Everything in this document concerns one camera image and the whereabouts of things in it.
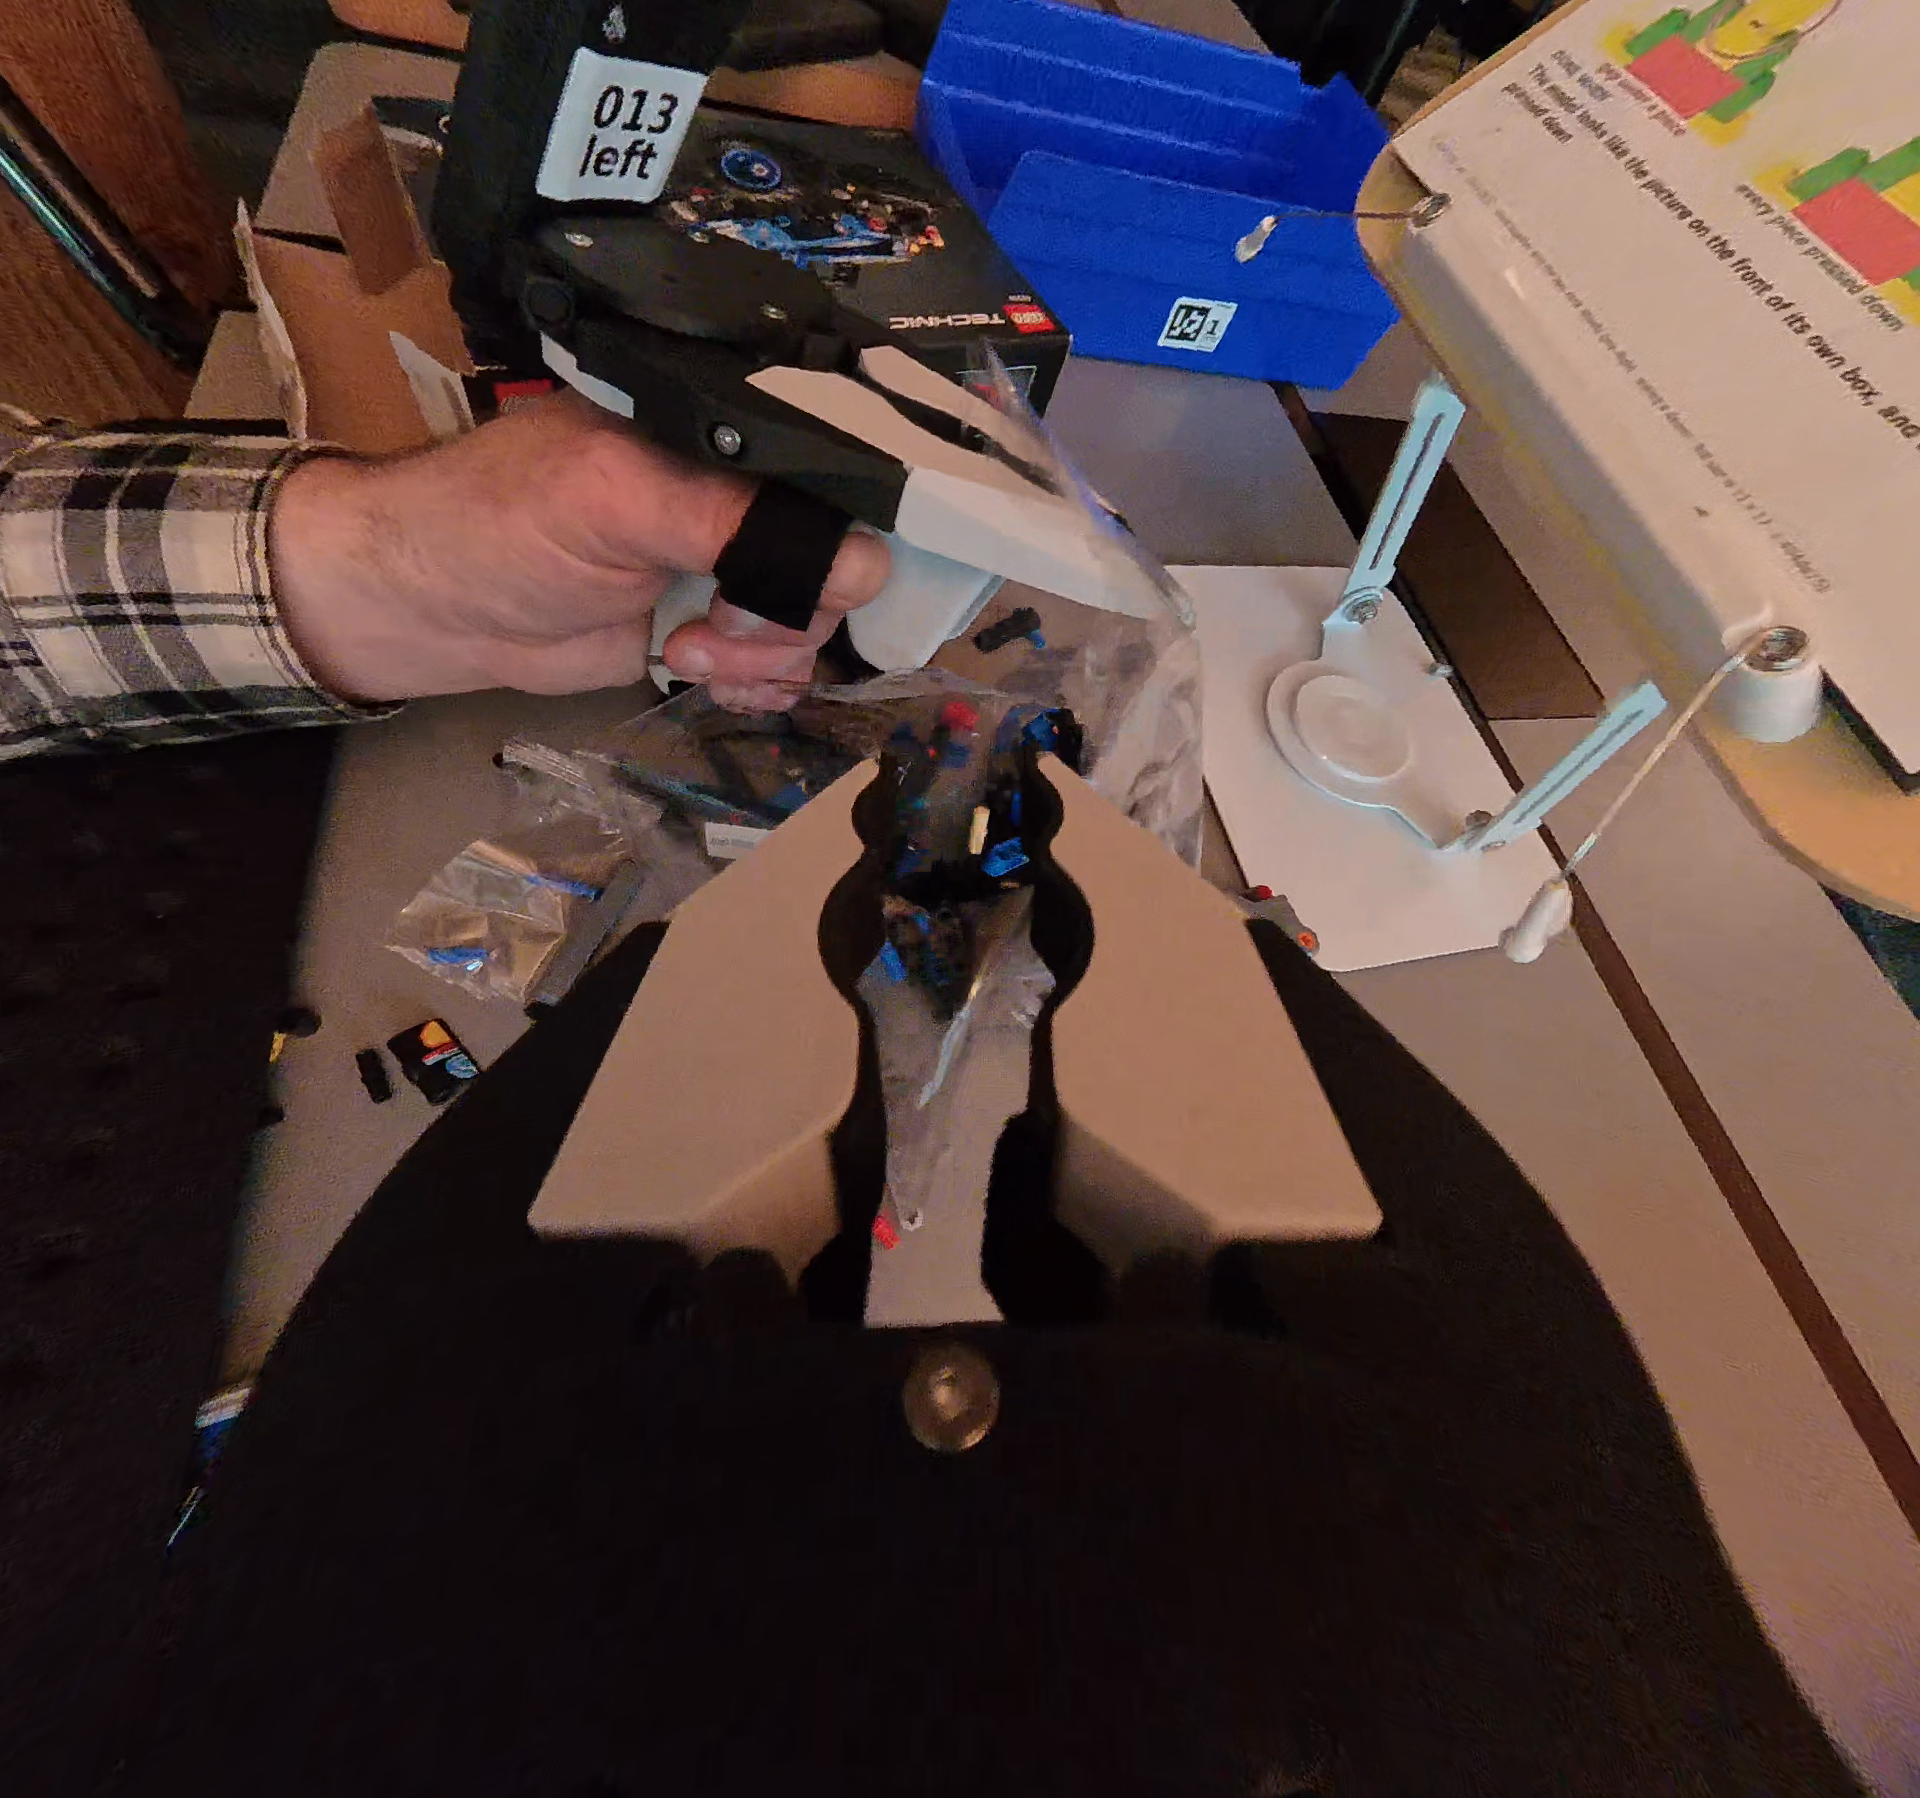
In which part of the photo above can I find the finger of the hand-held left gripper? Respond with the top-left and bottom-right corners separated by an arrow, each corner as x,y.
740,370 -> 1167,684
858,354 -> 1065,500

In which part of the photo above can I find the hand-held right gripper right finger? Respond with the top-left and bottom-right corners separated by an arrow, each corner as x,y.
993,760 -> 1389,1320

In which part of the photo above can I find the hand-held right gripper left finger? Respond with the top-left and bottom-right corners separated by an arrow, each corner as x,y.
532,760 -> 904,1320

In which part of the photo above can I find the toy truck cardboard box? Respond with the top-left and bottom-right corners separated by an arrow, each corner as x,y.
647,133 -> 1072,426

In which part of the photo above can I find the clear plastic bag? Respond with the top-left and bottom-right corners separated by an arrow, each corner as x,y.
615,434 -> 1208,1253
383,743 -> 656,1011

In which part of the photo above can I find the pile of toy building pieces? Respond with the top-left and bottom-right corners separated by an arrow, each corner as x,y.
256,994 -> 490,1111

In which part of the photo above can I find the person's left forearm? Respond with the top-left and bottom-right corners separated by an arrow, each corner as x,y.
0,420 -> 387,765

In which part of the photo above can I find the grey desk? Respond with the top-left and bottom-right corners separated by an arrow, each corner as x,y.
212,30 -> 1920,1798

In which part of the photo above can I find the wooden desk leg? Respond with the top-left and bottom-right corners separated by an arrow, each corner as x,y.
0,0 -> 248,434

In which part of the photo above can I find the person's left hand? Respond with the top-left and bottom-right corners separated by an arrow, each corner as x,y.
265,396 -> 904,719

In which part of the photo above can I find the brown cardboard box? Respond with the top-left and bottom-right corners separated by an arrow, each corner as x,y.
230,106 -> 490,465

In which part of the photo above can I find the blue tagged storage bin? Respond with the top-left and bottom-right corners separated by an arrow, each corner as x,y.
917,0 -> 1408,384

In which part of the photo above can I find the white tipped thin rod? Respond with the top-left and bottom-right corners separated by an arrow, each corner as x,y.
1501,623 -> 1827,967

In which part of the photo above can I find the instruction sheet wooden board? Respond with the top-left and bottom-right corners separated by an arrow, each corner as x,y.
1357,0 -> 1920,916

